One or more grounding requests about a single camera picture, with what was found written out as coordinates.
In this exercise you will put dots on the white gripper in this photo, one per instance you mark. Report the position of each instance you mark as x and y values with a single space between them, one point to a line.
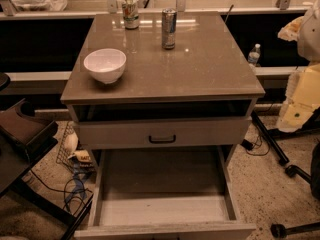
310 37

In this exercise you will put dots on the silver blue redbull can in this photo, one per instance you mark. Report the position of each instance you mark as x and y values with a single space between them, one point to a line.
169 16

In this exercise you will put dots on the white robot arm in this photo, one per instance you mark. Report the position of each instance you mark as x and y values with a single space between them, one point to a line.
305 30

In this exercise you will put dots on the closed grey top drawer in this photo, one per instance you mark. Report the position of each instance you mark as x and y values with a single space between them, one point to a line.
189 132

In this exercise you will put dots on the open grey middle drawer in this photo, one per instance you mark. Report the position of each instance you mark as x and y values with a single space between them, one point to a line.
164 194

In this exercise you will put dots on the black tripod leg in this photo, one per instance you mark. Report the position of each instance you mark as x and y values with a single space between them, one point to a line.
283 159

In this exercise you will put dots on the clear plastic water bottle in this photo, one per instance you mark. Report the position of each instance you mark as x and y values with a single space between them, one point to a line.
254 55

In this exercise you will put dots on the grey cabinet with glossy top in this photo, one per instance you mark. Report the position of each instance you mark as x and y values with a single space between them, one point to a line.
204 76

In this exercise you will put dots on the white ceramic bowl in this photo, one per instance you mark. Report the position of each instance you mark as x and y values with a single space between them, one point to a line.
105 65

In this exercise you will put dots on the dark brown chair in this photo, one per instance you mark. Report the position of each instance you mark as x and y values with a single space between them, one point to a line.
25 140

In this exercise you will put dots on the black drawer handle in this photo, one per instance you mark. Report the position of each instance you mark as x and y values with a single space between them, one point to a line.
161 140

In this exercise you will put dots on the wire mesh basket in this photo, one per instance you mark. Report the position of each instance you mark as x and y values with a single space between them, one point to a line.
71 154

